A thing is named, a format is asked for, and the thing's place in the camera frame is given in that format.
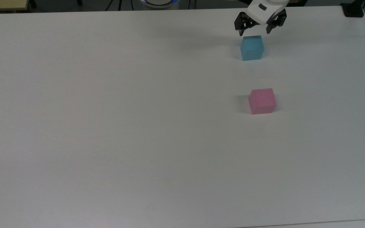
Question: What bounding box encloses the round robot base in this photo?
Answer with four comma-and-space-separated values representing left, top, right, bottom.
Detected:
140, 0, 179, 9

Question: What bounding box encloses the black table clamp base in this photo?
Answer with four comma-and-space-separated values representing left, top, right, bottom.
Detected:
341, 0, 365, 18

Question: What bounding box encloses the blue foam cube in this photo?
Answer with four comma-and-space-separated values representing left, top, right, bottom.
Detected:
240, 35, 265, 61

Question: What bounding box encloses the wooden table top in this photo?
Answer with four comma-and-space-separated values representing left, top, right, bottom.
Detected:
0, 0, 31, 12

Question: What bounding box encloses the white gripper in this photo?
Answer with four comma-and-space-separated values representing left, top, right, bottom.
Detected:
234, 0, 288, 37

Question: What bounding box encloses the pink foam cube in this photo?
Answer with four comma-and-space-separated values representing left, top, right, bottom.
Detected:
248, 88, 277, 115

